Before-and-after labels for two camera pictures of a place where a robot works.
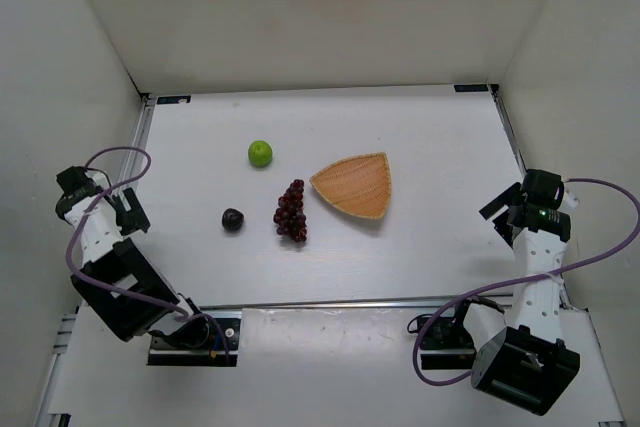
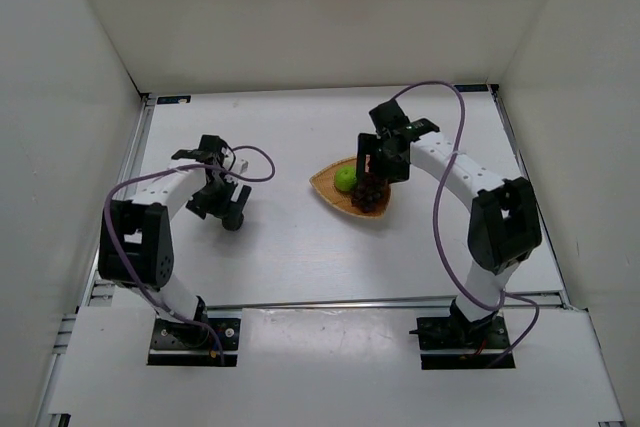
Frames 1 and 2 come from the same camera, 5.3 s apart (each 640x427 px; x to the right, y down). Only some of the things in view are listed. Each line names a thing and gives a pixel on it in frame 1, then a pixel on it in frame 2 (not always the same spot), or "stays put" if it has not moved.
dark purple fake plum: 232,219 stays put
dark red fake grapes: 290,215 to 369,192
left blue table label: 173,99 stays put
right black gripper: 500,204 to 378,155
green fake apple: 260,153 to 346,178
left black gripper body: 132,212 to 215,199
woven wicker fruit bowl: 360,184 stays put
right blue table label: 471,88 stays put
